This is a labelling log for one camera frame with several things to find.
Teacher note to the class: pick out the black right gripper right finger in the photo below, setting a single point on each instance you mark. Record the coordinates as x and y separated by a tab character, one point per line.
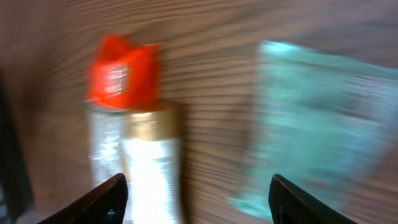
289	204

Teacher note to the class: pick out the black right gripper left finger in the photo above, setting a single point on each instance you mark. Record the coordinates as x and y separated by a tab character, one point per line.
105	204

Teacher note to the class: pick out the white tube with gold cap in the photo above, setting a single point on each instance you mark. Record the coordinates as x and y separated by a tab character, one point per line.
152	151

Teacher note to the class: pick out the teal snack packet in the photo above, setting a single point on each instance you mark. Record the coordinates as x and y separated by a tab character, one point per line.
322	121

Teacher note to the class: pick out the orange spaghetti pack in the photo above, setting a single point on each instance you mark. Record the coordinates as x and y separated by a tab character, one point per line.
121	75

